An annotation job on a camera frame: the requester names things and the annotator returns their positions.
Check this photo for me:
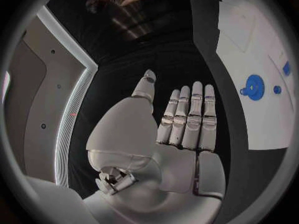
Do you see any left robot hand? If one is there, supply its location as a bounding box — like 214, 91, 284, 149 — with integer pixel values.
82, 69, 227, 224

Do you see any white task board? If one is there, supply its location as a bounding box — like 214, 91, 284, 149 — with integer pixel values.
215, 0, 296, 151

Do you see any blue gear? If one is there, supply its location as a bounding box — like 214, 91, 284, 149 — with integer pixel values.
239, 74, 266, 102

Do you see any blue block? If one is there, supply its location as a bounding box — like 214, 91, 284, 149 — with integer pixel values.
282, 61, 292, 77

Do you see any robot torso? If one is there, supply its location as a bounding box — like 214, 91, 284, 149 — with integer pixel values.
4, 5, 99, 188

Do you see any person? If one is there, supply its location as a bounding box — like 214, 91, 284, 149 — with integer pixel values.
85, 0, 194, 42

